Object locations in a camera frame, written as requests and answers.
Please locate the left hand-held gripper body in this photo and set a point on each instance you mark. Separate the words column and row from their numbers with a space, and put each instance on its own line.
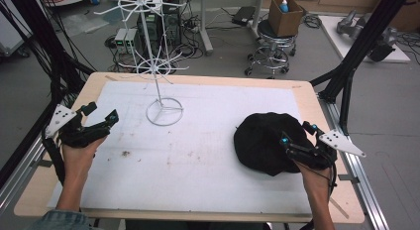
column 76, row 136

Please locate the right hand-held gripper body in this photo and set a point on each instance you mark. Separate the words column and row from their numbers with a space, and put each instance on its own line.
column 330, row 147

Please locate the black cap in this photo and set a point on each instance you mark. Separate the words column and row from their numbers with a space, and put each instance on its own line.
column 261, row 144

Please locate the person's left hand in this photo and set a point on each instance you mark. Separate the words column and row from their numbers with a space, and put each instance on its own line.
column 79, row 155

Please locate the person's right hand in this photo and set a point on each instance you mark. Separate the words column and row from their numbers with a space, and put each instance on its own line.
column 315, row 180

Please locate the small white device box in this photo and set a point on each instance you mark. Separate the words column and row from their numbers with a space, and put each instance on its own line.
column 132, row 41
column 120, row 41

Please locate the black chrome rolling stool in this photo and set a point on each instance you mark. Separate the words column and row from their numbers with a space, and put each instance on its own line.
column 270, row 55

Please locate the blue denim sleeve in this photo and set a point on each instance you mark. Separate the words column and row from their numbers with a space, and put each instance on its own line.
column 59, row 220

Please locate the white foam mat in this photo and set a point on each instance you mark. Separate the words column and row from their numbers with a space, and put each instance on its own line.
column 185, row 177

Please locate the white floor board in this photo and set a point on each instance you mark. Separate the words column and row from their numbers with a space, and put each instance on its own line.
column 333, row 35

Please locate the white cabinet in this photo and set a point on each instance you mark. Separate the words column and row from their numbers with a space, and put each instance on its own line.
column 11, row 35

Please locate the cardboard box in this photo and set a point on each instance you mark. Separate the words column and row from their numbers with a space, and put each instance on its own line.
column 285, row 22

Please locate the black computer tower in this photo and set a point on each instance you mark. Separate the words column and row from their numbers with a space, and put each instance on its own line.
column 171, row 25

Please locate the grey desk leg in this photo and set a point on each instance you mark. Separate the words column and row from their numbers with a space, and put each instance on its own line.
column 205, row 31
column 256, row 22

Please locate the blue bottle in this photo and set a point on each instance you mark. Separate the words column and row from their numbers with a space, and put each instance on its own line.
column 284, row 6

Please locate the flat black case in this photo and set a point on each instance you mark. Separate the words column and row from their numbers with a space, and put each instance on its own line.
column 243, row 16

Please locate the aluminium rail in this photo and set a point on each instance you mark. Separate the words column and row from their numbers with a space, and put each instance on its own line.
column 20, row 177
column 360, row 190

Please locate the black metal frame post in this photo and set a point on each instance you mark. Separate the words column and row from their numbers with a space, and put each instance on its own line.
column 49, row 51
column 363, row 45

